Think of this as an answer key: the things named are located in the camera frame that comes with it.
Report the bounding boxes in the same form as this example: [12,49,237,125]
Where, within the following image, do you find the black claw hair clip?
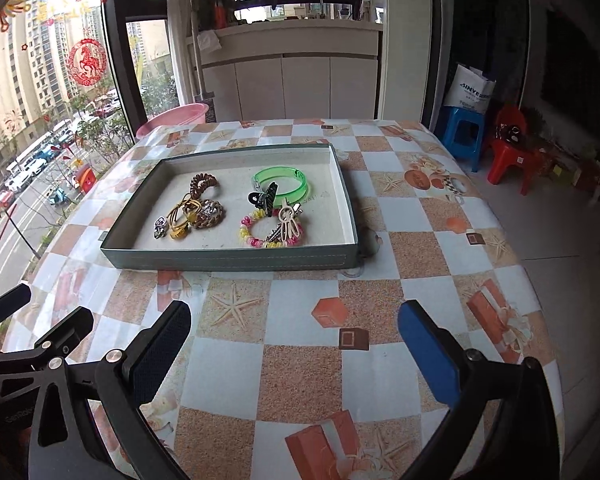
[247,181,279,218]

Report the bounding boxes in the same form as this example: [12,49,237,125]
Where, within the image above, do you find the dark framed wall panel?
[540,7,600,133]

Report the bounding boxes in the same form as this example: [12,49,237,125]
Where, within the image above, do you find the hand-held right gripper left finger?
[27,301,192,480]

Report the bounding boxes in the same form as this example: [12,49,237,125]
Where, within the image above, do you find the small black object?
[497,122,526,143]

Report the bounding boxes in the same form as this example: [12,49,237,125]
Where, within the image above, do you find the red horse window sticker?
[67,38,105,86]

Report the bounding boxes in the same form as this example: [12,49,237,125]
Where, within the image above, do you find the brown braided bracelet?
[187,200,227,231]

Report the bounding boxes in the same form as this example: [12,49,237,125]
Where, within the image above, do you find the green translucent bangle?
[252,165,311,202]

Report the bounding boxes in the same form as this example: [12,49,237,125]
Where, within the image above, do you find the brown spiral hair tie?
[189,172,221,203]

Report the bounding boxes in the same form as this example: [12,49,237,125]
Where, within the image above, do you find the pink plastic basin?
[135,103,210,138]

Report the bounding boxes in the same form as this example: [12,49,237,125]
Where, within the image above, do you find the beige claw hair clip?
[277,199,305,242]

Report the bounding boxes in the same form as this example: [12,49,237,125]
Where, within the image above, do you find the yellow hair ties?
[166,195,206,241]

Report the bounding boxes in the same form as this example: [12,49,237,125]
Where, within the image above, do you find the blue plastic stool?
[441,106,487,173]

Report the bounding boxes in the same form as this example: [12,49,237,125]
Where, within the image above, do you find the white long-handled mop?
[190,7,215,107]

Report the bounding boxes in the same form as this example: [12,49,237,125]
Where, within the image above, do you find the red plastic chair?
[487,105,553,196]

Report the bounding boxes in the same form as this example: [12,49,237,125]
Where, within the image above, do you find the clear plastic piece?
[341,230,387,279]

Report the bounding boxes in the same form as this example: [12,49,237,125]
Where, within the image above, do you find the grey-green shallow tray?
[100,143,362,272]

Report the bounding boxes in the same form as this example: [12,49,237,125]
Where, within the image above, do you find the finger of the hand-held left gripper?
[0,284,32,356]
[32,307,95,361]

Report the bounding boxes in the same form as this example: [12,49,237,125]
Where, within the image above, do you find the red lantern window sticker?
[74,164,98,193]

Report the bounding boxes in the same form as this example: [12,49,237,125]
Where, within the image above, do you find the multicolour beaded bracelet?
[238,211,306,250]

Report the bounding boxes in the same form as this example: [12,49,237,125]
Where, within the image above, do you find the white cabinet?
[187,20,385,122]

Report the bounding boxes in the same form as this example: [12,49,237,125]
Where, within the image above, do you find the white shopping bag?
[445,63,497,113]

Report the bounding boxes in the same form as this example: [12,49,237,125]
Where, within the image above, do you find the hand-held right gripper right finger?
[397,300,563,480]

